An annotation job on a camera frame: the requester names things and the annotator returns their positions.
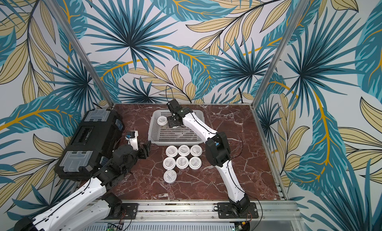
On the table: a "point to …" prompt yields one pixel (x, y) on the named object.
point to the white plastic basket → (181, 136)
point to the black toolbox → (98, 134)
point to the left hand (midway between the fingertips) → (145, 143)
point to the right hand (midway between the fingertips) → (174, 120)
